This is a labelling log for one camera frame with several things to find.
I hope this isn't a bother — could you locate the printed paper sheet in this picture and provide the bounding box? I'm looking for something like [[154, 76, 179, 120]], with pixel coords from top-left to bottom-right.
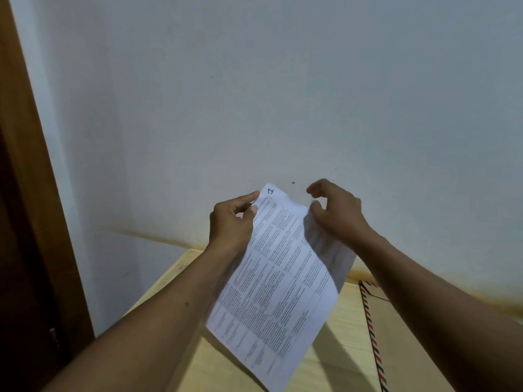
[[205, 182, 340, 392]]

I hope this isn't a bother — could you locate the brown wooden door frame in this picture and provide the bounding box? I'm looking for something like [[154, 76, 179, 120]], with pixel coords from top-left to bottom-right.
[[0, 0, 95, 356]]

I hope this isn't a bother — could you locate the dark wooden door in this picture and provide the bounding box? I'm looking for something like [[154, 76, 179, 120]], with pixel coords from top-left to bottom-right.
[[0, 130, 62, 392]]

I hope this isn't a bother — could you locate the person's right forearm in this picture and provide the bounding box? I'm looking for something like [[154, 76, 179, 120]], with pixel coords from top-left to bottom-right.
[[355, 236, 523, 392]]

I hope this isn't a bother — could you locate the brown envelope with striped edge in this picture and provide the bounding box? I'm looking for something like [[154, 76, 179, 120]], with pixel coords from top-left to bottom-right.
[[358, 280, 455, 392]]

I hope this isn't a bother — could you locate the person's left forearm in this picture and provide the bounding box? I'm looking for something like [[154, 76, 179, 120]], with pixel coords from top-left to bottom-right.
[[40, 244, 246, 392]]

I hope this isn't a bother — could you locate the person's left hand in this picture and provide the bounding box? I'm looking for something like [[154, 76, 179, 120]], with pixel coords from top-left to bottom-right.
[[208, 191, 260, 258]]

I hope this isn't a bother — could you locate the person's right hand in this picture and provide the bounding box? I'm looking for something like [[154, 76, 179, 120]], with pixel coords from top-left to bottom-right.
[[306, 178, 387, 254]]

